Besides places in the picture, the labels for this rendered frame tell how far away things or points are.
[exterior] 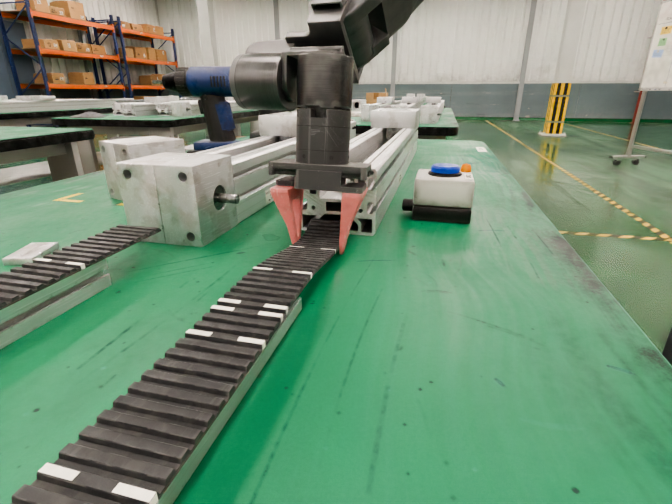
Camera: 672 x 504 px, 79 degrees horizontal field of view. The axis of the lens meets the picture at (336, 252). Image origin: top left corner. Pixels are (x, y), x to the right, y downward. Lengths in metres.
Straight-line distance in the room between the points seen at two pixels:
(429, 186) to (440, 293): 0.23
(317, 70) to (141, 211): 0.26
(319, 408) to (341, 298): 0.14
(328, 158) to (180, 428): 0.30
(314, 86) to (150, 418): 0.32
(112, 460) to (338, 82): 0.35
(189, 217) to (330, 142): 0.19
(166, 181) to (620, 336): 0.46
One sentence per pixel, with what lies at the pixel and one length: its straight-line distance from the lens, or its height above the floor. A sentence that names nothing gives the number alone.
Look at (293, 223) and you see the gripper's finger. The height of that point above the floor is 0.82.
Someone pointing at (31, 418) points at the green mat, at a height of 0.78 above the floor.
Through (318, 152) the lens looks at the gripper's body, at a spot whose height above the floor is 0.89.
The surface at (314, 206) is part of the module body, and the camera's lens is 0.54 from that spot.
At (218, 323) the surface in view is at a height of 0.81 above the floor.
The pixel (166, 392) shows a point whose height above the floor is 0.81.
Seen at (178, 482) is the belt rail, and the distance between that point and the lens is 0.22.
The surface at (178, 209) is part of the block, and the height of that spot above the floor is 0.82.
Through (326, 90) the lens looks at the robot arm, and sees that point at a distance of 0.42.
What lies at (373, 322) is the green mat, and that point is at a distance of 0.33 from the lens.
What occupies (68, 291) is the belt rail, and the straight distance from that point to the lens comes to 0.42.
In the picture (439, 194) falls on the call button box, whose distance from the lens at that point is 0.58.
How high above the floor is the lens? 0.95
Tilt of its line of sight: 22 degrees down
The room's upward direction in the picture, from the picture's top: straight up
